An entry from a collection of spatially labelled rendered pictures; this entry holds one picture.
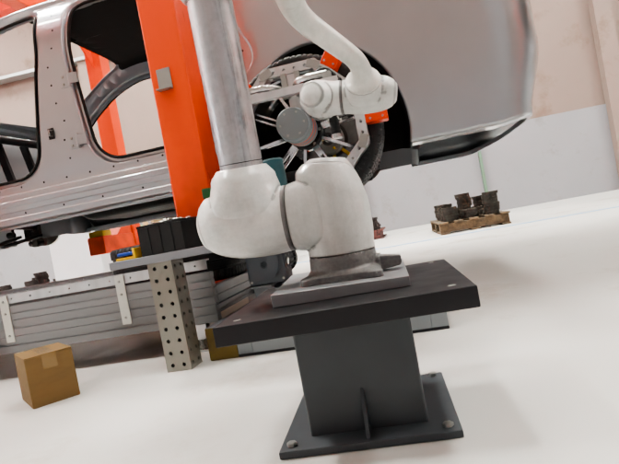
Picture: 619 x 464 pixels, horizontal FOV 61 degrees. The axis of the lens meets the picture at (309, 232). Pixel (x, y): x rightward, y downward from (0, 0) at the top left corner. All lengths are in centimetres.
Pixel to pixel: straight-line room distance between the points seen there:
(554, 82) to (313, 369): 1036
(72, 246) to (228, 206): 680
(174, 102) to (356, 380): 148
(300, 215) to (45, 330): 180
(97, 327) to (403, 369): 171
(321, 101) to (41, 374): 135
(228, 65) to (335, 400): 75
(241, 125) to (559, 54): 1039
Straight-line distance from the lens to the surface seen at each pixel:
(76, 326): 264
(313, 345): 114
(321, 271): 117
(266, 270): 228
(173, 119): 227
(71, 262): 796
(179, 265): 211
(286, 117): 210
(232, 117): 120
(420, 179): 1056
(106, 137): 566
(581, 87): 1138
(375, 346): 113
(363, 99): 160
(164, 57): 233
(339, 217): 114
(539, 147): 1098
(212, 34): 123
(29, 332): 279
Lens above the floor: 47
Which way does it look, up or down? 1 degrees down
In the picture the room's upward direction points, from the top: 11 degrees counter-clockwise
